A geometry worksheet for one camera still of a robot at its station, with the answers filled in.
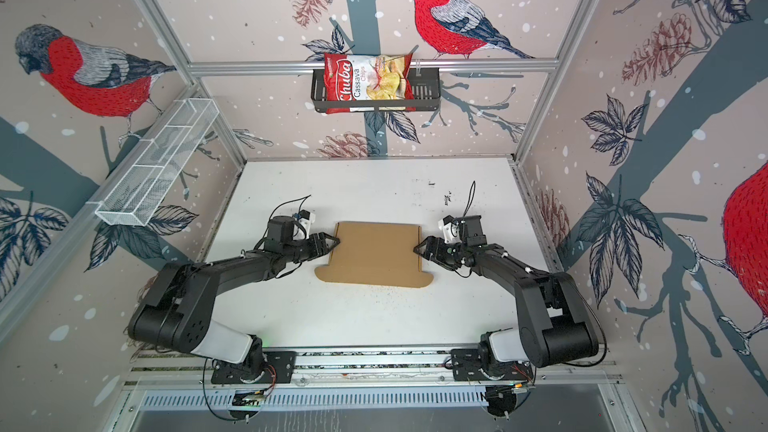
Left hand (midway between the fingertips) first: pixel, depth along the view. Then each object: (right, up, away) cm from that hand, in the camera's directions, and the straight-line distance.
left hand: (333, 243), depth 89 cm
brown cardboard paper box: (+13, -3, -1) cm, 14 cm away
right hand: (+27, -4, -1) cm, 27 cm away
